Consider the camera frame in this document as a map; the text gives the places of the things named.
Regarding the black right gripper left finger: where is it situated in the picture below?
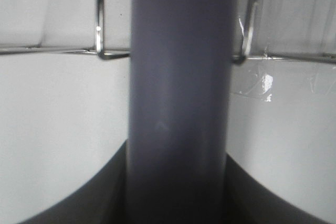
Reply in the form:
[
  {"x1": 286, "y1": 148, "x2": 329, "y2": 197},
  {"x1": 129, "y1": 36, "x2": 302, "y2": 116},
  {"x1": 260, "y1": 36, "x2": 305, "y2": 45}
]
[{"x1": 22, "y1": 142, "x2": 127, "y2": 223}]

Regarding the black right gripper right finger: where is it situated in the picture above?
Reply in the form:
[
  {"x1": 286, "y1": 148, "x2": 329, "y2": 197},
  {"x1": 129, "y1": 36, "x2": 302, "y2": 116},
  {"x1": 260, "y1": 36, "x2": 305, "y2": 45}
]
[{"x1": 226, "y1": 156, "x2": 335, "y2": 223}]

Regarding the metal wire rack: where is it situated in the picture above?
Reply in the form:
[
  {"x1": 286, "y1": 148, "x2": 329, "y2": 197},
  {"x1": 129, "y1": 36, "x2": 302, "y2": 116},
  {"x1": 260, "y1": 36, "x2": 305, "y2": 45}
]
[{"x1": 1, "y1": 0, "x2": 335, "y2": 65}]

